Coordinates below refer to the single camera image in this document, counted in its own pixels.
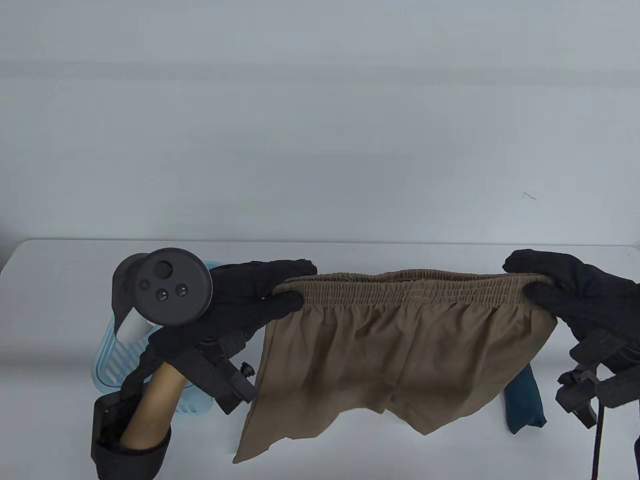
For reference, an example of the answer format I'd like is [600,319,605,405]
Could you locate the person's right hand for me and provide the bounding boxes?
[502,249,640,375]

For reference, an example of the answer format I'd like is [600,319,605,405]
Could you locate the dark teal shorts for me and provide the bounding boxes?
[502,362,549,435]

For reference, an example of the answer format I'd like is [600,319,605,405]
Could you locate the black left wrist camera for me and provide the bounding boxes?
[190,335,259,416]

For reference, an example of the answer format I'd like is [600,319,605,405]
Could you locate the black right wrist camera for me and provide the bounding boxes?
[555,329,640,430]

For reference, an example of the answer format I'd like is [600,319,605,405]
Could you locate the brown garment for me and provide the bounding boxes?
[232,269,559,465]

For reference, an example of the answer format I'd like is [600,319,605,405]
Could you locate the person's left hand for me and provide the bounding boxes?
[146,259,319,373]

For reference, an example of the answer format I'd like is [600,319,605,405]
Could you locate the dark grey left hand controller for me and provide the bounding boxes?
[112,248,214,345]

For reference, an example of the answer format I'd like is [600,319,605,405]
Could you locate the black cable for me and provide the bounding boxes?
[591,397,607,480]

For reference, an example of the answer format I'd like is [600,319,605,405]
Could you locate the light blue plastic basket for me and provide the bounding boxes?
[91,260,224,416]

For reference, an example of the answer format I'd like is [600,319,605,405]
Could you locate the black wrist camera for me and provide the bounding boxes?
[190,335,259,416]
[555,329,640,430]

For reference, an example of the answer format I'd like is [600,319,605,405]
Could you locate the black left forearm strap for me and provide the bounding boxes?
[90,391,173,480]

